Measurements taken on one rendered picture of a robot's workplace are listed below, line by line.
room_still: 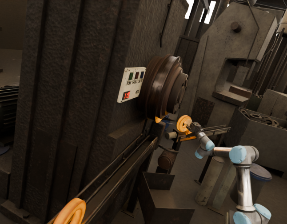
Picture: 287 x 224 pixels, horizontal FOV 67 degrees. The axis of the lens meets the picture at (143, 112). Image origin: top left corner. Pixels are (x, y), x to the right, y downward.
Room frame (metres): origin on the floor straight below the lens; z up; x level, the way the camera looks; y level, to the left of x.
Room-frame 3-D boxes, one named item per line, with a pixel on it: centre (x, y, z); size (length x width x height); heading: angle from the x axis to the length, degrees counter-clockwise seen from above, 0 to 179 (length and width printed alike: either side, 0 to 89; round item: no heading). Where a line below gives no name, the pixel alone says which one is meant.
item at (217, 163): (1.94, -0.83, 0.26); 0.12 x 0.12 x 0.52
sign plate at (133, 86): (1.19, 0.10, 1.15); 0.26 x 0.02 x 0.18; 164
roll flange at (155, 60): (1.50, -0.02, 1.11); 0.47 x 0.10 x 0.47; 164
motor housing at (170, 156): (1.76, -0.32, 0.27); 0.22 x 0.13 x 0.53; 164
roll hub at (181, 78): (1.45, -0.19, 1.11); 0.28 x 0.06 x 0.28; 164
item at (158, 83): (1.48, -0.10, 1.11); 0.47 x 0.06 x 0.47; 164
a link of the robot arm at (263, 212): (1.28, -0.96, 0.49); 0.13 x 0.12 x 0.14; 121
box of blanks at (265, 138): (3.48, -2.01, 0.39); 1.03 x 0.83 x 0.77; 89
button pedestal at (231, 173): (1.93, -0.99, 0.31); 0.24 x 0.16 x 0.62; 164
